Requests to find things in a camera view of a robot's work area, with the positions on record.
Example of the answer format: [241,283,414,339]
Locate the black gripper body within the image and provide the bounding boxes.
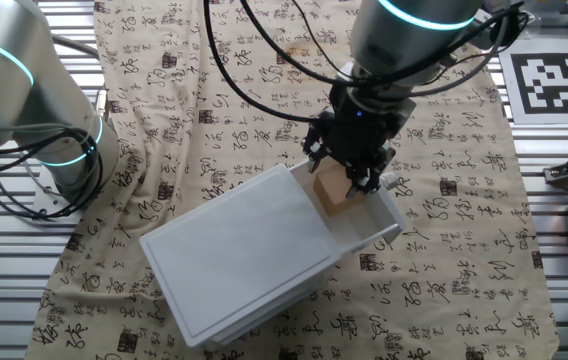
[308,79,418,174]

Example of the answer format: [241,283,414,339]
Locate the wooden cube block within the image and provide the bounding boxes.
[312,157,366,218]

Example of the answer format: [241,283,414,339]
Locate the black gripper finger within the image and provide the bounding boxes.
[344,144,397,197]
[301,132,336,174]

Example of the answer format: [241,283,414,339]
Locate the white drawer with knob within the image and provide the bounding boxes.
[287,158,406,256]

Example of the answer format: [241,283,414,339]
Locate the beige calligraphy print cloth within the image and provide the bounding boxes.
[24,0,561,360]

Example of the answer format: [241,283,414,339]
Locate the black white fiducial marker board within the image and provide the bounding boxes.
[498,49,568,126]

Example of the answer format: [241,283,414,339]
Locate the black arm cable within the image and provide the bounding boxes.
[202,0,530,124]

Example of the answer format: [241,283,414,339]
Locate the white plastic drawer cabinet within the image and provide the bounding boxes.
[138,163,343,350]

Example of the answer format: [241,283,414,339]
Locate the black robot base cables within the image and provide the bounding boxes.
[0,124,108,219]

